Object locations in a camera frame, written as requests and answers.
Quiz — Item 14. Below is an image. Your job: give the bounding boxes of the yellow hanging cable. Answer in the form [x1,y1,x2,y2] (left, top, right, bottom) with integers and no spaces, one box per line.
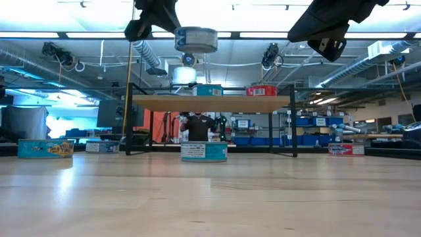
[392,61,417,123]
[121,41,133,138]

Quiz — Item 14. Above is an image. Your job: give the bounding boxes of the silver flexible duct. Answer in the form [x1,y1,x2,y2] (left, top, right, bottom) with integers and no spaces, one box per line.
[132,39,162,68]

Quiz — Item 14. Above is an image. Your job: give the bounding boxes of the orange wall panel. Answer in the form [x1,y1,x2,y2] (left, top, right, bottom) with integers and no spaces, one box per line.
[143,110,181,143]

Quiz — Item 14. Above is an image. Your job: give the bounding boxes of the white duct box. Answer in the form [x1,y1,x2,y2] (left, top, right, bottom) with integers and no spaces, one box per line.
[367,39,410,60]

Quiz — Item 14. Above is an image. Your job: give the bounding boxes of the red label seafood can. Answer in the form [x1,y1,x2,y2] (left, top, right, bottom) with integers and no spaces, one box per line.
[245,84,280,97]
[328,142,365,157]

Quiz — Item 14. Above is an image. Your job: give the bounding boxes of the rack with blue bins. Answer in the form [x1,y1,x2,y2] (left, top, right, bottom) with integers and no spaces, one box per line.
[230,111,346,147]

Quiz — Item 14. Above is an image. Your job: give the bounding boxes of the grey curtain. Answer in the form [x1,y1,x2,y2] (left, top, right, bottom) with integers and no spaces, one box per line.
[1,105,50,141]

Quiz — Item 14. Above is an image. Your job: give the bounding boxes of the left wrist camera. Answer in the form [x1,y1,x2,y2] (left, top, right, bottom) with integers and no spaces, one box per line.
[124,18,153,43]

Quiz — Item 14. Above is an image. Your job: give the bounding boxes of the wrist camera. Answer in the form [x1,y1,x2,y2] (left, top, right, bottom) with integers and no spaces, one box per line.
[307,37,348,63]
[124,18,153,43]

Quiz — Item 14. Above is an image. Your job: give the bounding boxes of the blue label tuna can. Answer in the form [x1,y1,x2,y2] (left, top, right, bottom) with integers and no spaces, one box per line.
[174,26,219,55]
[85,140,120,154]

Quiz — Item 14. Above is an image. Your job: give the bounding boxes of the teal label tuna can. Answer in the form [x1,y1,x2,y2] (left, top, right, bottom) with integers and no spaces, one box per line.
[191,84,224,97]
[180,141,229,163]
[17,138,75,160]

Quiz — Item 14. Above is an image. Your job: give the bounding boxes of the black ceiling camera device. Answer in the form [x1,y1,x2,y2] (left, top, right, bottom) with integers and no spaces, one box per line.
[261,42,280,68]
[181,52,198,68]
[41,41,86,73]

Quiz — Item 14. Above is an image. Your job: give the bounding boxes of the person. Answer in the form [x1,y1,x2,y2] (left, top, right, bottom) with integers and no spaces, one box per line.
[179,111,216,143]

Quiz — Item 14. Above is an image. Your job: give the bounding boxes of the black aluminium table frame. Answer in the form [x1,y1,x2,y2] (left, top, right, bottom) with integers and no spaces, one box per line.
[0,142,421,161]

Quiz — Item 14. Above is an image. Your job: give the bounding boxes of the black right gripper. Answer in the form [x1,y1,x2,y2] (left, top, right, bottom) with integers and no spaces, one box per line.
[287,0,391,43]

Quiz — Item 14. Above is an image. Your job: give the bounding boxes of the white cylinder lamp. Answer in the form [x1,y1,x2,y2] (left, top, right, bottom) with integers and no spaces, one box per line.
[172,66,198,85]

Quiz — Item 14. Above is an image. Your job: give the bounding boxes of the overhead LED light bar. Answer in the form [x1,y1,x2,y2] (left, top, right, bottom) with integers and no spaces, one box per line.
[0,31,421,41]

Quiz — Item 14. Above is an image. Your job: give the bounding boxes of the black background machine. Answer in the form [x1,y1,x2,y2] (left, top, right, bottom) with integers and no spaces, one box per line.
[403,104,421,143]

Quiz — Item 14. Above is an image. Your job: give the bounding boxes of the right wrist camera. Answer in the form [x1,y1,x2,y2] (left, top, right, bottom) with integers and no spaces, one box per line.
[307,37,348,63]

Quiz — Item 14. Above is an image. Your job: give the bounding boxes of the dark monitor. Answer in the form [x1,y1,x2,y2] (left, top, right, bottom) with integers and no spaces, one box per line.
[97,99,145,129]

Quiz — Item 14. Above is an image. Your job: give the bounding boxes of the wooden shelf black metal frame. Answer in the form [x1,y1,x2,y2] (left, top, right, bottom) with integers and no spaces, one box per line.
[125,82,299,158]

